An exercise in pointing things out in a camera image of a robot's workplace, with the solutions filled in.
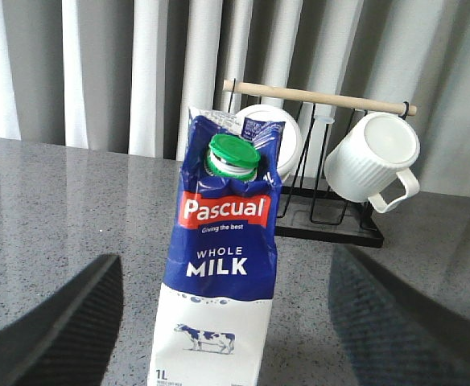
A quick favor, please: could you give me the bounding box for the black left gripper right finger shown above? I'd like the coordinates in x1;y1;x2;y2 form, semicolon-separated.
328;246;470;385

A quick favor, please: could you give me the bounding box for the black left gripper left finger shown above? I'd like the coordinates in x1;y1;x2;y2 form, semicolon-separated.
0;254;123;385

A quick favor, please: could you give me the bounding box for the Pascual whole milk carton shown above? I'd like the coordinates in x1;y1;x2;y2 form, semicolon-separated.
147;115;283;385

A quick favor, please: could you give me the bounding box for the white ribbed mug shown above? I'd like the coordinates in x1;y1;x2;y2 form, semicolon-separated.
324;112;420;213

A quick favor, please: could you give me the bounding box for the grey white curtain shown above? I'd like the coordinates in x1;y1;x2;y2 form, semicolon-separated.
0;1;470;197

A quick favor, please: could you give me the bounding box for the black wire mug rack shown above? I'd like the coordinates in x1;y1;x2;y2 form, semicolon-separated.
222;80;418;248

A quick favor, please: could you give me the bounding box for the white round mug dark handle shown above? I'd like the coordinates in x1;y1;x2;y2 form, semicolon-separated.
235;104;303;181

